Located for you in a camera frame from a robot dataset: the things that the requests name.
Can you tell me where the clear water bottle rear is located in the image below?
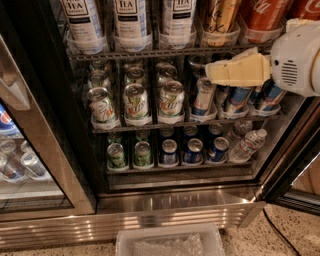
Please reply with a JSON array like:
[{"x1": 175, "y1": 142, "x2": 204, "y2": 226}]
[{"x1": 227, "y1": 120, "x2": 253, "y2": 141}]

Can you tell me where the front red bull can middle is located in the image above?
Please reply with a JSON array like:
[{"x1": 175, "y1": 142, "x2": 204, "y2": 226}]
[{"x1": 224, "y1": 87, "x2": 252, "y2": 114}]

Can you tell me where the open right fridge door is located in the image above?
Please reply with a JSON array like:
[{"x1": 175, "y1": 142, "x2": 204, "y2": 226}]
[{"x1": 261, "y1": 97, "x2": 320, "y2": 216}]

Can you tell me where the left fridge glass door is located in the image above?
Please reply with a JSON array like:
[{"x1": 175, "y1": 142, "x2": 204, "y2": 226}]
[{"x1": 0, "y1": 36, "x2": 94, "y2": 222}]

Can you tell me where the top wire shelf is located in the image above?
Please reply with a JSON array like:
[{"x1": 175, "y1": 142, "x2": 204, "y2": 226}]
[{"x1": 66, "y1": 42, "x2": 273, "y2": 61}]

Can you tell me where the red bull can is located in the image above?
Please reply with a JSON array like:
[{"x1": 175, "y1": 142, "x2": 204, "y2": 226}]
[
  {"x1": 191, "y1": 77, "x2": 216, "y2": 121},
  {"x1": 256, "y1": 79, "x2": 286, "y2": 111},
  {"x1": 224, "y1": 87, "x2": 252, "y2": 114}
]

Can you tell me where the wire shelf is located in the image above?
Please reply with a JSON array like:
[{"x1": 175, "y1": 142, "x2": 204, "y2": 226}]
[
  {"x1": 66, "y1": 42, "x2": 273, "y2": 61},
  {"x1": 91, "y1": 110, "x2": 285, "y2": 133}
]

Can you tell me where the front red bull can right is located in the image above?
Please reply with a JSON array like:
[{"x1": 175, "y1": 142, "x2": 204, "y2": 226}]
[{"x1": 256, "y1": 79, "x2": 286, "y2": 111}]

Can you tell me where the front middle 7up can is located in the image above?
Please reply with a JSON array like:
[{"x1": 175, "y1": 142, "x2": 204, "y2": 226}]
[{"x1": 123, "y1": 83, "x2": 152, "y2": 126}]

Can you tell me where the green can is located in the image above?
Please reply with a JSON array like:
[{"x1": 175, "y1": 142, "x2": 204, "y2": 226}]
[
  {"x1": 134, "y1": 141, "x2": 153, "y2": 168},
  {"x1": 107, "y1": 143, "x2": 129, "y2": 170}
]

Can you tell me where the clear water bottle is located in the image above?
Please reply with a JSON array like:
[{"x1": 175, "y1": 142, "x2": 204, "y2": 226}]
[
  {"x1": 228, "y1": 129, "x2": 267, "y2": 163},
  {"x1": 227, "y1": 120, "x2": 253, "y2": 141}
]

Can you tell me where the pepsi can behind glass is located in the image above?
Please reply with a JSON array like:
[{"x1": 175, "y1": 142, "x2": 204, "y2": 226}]
[{"x1": 0, "y1": 104, "x2": 19, "y2": 135}]

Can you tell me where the middle wire shelf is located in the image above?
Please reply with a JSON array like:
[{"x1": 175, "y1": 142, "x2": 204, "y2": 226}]
[{"x1": 91, "y1": 110, "x2": 285, "y2": 133}]

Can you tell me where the clear water bottle front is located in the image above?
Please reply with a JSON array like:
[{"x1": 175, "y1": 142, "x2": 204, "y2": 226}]
[{"x1": 228, "y1": 129, "x2": 267, "y2": 163}]

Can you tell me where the white tea bottle left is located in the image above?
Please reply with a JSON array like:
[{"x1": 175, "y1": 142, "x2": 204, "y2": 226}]
[{"x1": 60, "y1": 0, "x2": 107, "y2": 55}]

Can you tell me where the white tea bottle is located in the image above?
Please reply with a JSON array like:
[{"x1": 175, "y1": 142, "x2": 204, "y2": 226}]
[
  {"x1": 60, "y1": 0, "x2": 107, "y2": 55},
  {"x1": 160, "y1": 0, "x2": 197, "y2": 50},
  {"x1": 113, "y1": 0, "x2": 151, "y2": 52}
]

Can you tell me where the white tea bottle middle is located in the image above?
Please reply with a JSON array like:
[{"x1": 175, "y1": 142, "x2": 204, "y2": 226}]
[{"x1": 113, "y1": 0, "x2": 151, "y2": 52}]

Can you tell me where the front red bull can left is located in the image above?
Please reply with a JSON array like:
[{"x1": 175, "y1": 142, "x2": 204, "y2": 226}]
[{"x1": 191, "y1": 77, "x2": 216, "y2": 121}]

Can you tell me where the green can bottom left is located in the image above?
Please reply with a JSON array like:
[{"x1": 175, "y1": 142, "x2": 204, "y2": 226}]
[{"x1": 107, "y1": 143, "x2": 129, "y2": 170}]

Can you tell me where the white tea bottle right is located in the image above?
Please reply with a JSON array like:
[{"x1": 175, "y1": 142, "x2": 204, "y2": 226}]
[{"x1": 160, "y1": 0, "x2": 197, "y2": 50}]

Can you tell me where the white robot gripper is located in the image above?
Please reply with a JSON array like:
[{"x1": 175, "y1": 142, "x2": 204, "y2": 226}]
[{"x1": 205, "y1": 21, "x2": 320, "y2": 97}]

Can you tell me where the clear plastic bin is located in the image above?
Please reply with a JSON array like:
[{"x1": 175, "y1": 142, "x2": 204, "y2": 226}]
[{"x1": 116, "y1": 224, "x2": 225, "y2": 256}]

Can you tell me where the front left 7up can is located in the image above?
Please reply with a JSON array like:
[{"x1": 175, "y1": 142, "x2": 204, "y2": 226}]
[{"x1": 87, "y1": 87, "x2": 118, "y2": 130}]

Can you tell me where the black power cable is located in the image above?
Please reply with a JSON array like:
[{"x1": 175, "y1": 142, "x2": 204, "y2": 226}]
[{"x1": 262, "y1": 208, "x2": 303, "y2": 256}]

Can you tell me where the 7up can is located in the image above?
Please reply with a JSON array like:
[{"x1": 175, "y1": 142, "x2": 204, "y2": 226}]
[
  {"x1": 123, "y1": 83, "x2": 152, "y2": 126},
  {"x1": 87, "y1": 87, "x2": 118, "y2": 130},
  {"x1": 158, "y1": 80, "x2": 185, "y2": 124}
]

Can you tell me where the yellow tall can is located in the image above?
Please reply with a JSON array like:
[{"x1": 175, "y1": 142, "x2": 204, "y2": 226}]
[{"x1": 203, "y1": 0, "x2": 242, "y2": 46}]

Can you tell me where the front right 7up can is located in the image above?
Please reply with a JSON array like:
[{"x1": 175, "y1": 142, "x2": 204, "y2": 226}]
[{"x1": 158, "y1": 80, "x2": 185, "y2": 124}]

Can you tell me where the blue pepsi can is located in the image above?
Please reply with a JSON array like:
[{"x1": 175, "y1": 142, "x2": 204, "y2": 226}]
[
  {"x1": 183, "y1": 138, "x2": 203, "y2": 164},
  {"x1": 159, "y1": 139, "x2": 178, "y2": 166},
  {"x1": 206, "y1": 137, "x2": 229, "y2": 163}
]

